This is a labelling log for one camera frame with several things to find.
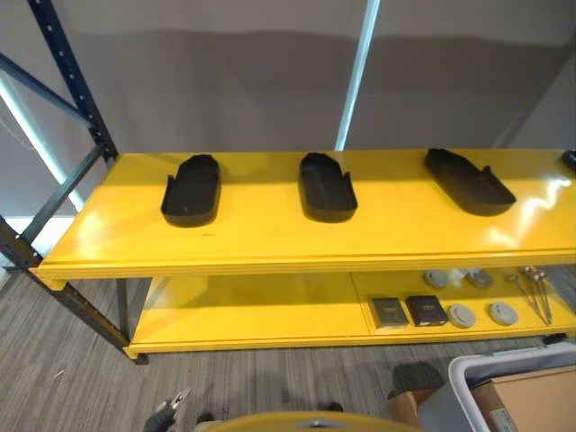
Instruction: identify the yellow upper shelf board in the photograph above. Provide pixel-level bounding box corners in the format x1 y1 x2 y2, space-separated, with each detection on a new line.
29 148 576 291

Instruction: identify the yellow shelf board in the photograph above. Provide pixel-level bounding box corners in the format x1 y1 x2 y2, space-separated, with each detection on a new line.
29 148 576 291
123 265 576 361

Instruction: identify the yellow lower shelf board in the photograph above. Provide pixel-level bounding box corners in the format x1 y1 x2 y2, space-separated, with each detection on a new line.
123 265 576 361

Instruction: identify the dark flat box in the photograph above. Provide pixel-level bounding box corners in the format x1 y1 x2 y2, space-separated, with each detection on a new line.
370 296 410 329
405 294 449 328

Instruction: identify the small brown cardboard box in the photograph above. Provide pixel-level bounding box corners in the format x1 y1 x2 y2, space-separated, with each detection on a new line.
387 388 437 429

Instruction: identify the white plastic box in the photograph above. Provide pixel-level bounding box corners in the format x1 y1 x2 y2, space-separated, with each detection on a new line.
447 341 576 432

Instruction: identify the grey round disc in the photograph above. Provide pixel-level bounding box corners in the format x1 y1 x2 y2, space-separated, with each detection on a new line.
423 269 450 289
447 303 477 329
465 268 495 288
488 301 519 326

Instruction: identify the white vertical light strip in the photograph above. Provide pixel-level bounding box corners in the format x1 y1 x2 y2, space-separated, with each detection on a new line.
334 0 382 152

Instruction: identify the yellow round robot body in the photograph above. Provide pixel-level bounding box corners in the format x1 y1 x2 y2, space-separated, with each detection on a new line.
223 412 423 432

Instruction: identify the bundle of metal rods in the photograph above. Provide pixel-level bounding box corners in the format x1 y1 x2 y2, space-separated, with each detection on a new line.
504 265 554 327

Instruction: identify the white slanted light strip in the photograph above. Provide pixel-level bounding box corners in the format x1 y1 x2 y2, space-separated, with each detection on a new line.
0 71 86 212

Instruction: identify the dark blue rack frame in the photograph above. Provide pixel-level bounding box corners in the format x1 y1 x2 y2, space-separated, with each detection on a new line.
0 0 151 365

